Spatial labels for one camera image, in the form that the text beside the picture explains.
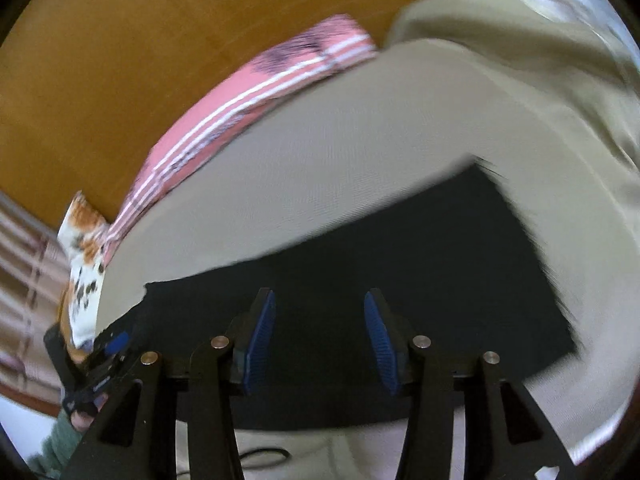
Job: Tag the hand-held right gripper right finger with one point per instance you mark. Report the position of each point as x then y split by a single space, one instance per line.
382 345

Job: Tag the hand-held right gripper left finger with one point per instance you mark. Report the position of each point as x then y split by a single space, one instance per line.
260 342

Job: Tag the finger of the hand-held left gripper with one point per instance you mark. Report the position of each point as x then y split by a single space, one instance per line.
117 344

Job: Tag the black pants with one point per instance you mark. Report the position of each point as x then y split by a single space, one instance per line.
400 300

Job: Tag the person's left forearm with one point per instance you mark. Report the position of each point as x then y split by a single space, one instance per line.
55 452

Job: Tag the person's left hand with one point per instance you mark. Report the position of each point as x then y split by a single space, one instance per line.
85 417

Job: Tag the floral print pillow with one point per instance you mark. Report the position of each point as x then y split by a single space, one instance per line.
82 270

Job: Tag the striped curtain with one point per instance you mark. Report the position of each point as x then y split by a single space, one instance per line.
27 285

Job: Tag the pink striped pillow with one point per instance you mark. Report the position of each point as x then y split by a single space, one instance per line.
240 110

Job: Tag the woven bamboo headboard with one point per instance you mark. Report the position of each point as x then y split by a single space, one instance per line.
125 75

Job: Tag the beige blanket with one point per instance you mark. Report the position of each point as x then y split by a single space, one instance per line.
525 60

